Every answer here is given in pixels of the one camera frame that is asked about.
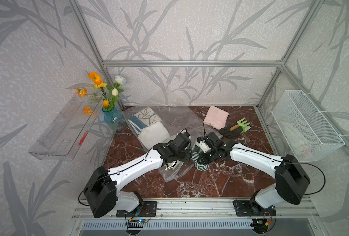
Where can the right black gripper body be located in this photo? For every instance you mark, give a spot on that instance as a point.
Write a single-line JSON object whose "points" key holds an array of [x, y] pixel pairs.
{"points": [[209, 157]]}

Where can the white cloth in basket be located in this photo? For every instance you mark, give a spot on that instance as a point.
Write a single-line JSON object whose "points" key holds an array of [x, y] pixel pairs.
{"points": [[300, 145]]}

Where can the clear plastic vacuum bag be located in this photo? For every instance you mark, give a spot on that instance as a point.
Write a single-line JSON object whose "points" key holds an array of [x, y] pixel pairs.
{"points": [[176, 119]]}

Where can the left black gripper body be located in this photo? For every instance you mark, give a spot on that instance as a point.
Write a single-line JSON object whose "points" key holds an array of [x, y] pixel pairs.
{"points": [[185, 156]]}

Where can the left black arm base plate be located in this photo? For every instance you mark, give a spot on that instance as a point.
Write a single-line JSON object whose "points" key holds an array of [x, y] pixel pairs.
{"points": [[144, 209]]}

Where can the clear acrylic wall shelf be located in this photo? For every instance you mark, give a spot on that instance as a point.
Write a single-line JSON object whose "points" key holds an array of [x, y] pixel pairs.
{"points": [[60, 140]]}

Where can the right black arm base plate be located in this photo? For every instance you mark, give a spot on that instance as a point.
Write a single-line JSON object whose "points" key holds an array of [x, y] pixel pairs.
{"points": [[250, 209]]}

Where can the blue patterned towel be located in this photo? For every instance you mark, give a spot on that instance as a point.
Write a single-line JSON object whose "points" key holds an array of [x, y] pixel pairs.
{"points": [[143, 119]]}

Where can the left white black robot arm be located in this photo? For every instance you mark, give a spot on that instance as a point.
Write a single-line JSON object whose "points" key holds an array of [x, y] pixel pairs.
{"points": [[103, 191]]}

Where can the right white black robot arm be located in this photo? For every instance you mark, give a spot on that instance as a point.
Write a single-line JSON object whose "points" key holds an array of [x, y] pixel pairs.
{"points": [[291, 180]]}

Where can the pink towel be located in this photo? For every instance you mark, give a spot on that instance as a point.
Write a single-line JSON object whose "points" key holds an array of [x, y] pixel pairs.
{"points": [[216, 118]]}

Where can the aluminium front rail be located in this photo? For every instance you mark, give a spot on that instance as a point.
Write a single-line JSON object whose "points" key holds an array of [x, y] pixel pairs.
{"points": [[222, 208]]}

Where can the green garden fork wooden handle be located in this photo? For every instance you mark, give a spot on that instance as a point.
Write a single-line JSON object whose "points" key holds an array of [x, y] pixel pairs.
{"points": [[242, 124]]}

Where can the blue glass vase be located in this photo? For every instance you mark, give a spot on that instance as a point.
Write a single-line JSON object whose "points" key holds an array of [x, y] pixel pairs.
{"points": [[114, 118]]}

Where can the aluminium cage frame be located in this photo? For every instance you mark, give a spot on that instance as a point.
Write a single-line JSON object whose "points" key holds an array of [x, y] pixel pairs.
{"points": [[228, 52]]}

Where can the white wire mesh basket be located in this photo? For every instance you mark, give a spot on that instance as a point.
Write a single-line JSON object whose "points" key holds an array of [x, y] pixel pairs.
{"points": [[296, 107]]}

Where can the green white striped towel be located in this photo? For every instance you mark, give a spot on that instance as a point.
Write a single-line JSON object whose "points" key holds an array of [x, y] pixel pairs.
{"points": [[196, 159]]}

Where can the orange white artificial flowers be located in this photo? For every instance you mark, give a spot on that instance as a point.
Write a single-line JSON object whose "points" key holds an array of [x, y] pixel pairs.
{"points": [[109, 93]]}

